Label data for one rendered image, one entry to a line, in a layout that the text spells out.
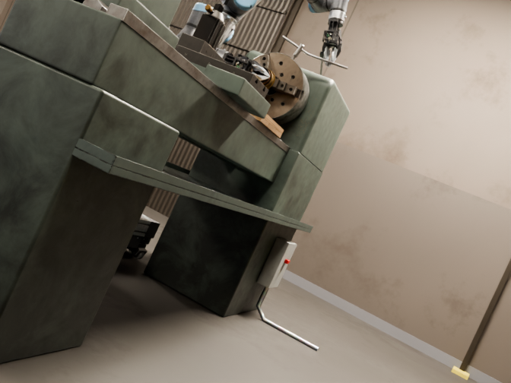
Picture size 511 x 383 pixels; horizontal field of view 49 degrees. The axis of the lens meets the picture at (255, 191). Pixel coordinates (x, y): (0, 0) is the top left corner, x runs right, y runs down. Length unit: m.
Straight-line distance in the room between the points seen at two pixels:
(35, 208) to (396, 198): 3.81
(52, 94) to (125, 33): 0.22
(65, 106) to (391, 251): 3.76
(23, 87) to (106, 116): 0.21
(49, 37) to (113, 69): 0.17
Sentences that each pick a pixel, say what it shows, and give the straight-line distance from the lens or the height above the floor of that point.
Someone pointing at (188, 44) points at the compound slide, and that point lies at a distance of 2.06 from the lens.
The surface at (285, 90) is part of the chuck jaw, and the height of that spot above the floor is 1.08.
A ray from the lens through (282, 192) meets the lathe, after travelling 2.66.
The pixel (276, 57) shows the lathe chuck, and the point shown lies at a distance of 2.64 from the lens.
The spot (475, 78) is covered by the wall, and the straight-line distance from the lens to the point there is 5.02.
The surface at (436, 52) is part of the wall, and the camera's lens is 5.14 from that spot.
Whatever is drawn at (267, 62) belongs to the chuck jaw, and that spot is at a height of 1.16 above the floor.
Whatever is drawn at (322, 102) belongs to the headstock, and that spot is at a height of 1.13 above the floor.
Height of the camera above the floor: 0.63
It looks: level
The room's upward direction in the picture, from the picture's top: 25 degrees clockwise
